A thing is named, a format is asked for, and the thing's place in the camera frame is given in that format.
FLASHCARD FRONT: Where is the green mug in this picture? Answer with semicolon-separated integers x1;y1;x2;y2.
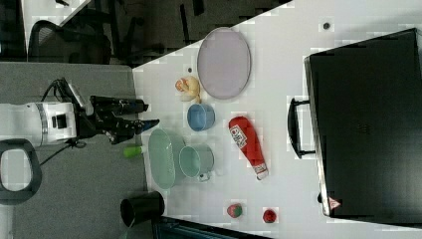
179;144;214;182

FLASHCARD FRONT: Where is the green oval strainer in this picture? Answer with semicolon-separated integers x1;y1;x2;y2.
148;128;185;190

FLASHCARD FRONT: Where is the red ketchup bottle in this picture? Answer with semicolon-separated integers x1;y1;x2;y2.
228;116;269;180

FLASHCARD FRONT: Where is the black toaster oven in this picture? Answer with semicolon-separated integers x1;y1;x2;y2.
304;28;421;228

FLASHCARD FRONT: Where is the yellow plush chick toy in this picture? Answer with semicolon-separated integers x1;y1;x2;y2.
180;77;201;104

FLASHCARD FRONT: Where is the purple round plate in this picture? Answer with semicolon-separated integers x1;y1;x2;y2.
197;27;251;100

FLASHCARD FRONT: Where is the red strawberry toy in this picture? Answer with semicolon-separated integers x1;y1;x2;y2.
263;209;277;223

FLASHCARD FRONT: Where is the orange slice toy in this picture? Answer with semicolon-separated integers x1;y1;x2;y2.
175;79;184;92

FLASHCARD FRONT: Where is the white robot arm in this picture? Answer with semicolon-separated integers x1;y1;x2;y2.
1;96;159;147

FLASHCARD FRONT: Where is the green marker bottle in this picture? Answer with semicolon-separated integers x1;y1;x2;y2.
123;145;146;158

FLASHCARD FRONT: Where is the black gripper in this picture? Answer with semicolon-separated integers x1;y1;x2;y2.
77;96;159;144

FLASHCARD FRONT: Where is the black office chair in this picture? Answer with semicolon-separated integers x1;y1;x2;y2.
28;20;111;65

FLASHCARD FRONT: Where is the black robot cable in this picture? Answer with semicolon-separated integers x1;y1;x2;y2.
39;78;88;166

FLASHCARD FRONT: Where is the black cylindrical cup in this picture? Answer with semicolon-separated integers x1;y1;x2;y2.
120;191;165;227

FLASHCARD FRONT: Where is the green-red strawberry toy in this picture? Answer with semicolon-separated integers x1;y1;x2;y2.
227;203;243;218

